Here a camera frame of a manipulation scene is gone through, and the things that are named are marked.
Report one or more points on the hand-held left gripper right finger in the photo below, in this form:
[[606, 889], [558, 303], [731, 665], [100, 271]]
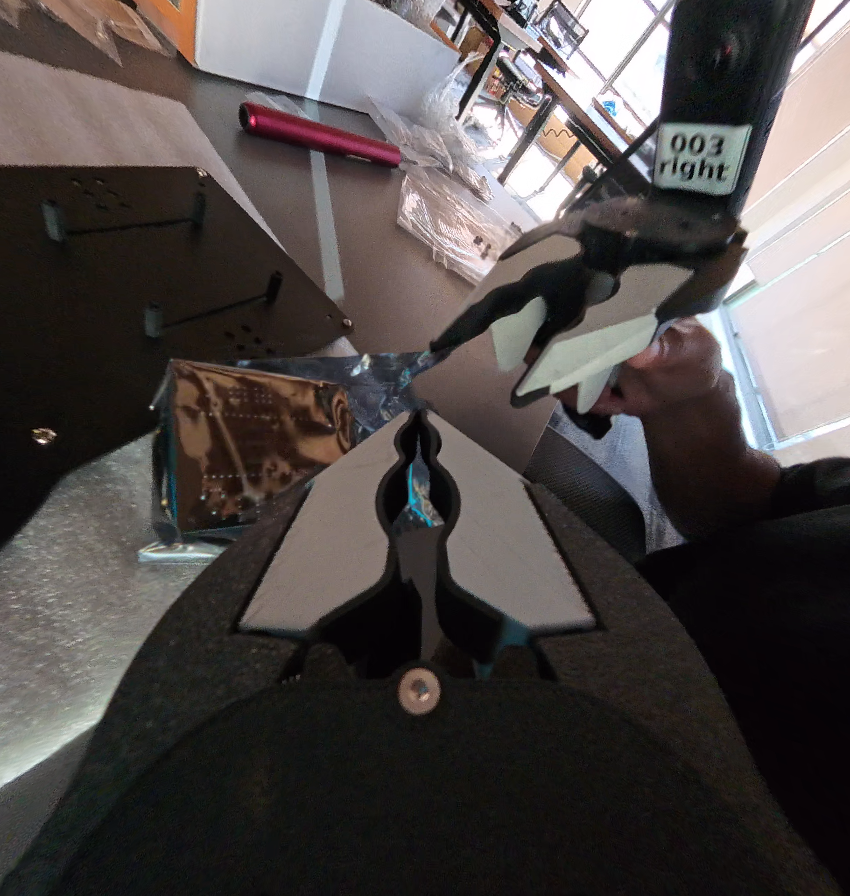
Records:
[[516, 553]]

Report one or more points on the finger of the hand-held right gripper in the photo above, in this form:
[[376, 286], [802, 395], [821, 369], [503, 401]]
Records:
[[607, 336], [530, 269]]

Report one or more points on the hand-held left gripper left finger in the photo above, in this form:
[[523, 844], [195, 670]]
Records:
[[320, 553]]

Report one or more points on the silver foil bag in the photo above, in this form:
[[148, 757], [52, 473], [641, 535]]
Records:
[[257, 434]]

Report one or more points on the red electric screwdriver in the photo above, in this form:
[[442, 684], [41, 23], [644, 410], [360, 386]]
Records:
[[313, 133]]

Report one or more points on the person's right forearm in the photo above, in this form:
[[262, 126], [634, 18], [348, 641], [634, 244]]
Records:
[[712, 462]]

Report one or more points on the person's right hand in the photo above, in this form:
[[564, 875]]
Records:
[[677, 371]]

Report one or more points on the black office chair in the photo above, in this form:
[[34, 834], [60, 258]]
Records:
[[593, 490]]

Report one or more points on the brown wooden table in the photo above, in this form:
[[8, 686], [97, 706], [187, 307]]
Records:
[[586, 112]]

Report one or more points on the orange and white cardboard box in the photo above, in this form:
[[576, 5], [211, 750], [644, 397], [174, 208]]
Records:
[[369, 63]]

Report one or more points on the person's black clothing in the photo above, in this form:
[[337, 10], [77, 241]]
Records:
[[782, 630]]

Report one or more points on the white foam sheet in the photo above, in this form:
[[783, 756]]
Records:
[[47, 630]]

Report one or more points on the small clear hardware bag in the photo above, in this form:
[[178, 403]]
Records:
[[134, 35]]

